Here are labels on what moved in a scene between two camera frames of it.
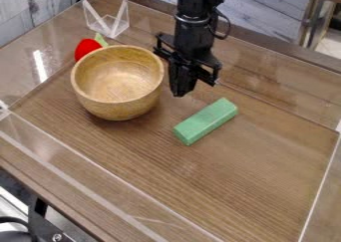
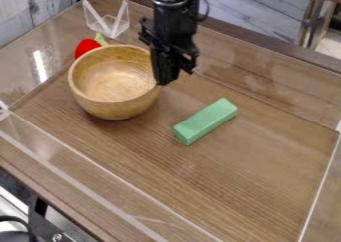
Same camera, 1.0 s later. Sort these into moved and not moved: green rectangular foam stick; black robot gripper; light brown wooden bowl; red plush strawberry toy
Moved: black robot gripper
Not moved: light brown wooden bowl; red plush strawberry toy; green rectangular foam stick
